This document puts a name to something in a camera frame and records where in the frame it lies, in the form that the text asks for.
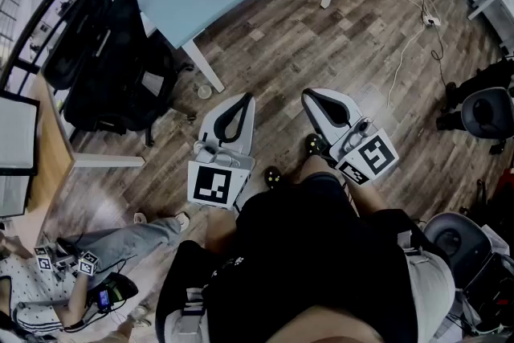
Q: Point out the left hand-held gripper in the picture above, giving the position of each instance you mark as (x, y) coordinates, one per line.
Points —
(213, 184)

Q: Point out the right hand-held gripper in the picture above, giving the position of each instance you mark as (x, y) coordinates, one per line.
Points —
(373, 156)

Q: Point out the person's right forearm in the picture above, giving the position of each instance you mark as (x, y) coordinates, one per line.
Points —
(369, 197)

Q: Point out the person's left forearm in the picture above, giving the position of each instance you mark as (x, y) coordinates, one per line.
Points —
(219, 229)

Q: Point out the person's right shoe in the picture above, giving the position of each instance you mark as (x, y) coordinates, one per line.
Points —
(313, 144)

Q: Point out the person's shoe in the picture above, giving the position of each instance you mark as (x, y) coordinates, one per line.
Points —
(313, 144)
(273, 177)

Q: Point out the small white round container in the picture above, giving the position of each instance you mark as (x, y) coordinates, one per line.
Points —
(205, 91)

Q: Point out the person's right leg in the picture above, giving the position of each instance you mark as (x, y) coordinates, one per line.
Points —
(317, 166)

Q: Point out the person's left shoe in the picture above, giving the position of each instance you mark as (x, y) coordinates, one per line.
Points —
(273, 177)

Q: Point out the person's black shorts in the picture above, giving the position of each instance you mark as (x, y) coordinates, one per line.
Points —
(321, 186)

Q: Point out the black mesh office chair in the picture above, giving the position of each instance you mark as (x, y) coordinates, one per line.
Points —
(132, 92)
(76, 44)

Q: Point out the person in black shirt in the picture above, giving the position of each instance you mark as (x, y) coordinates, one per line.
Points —
(301, 253)

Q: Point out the grey seat office chair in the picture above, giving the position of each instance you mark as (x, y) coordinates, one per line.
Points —
(486, 112)
(458, 241)

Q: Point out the red bag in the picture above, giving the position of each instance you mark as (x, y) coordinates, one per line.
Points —
(507, 189)

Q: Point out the person's head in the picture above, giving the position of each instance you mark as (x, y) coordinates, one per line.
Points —
(321, 327)

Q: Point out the black handheld device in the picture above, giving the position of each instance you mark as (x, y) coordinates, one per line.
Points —
(105, 299)

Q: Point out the black framed monitor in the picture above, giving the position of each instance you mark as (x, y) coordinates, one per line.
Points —
(16, 132)
(12, 197)

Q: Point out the black metal railing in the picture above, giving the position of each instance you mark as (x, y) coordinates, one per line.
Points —
(24, 34)

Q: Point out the wooden desk with white frame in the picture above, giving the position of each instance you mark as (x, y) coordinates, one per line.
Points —
(52, 156)

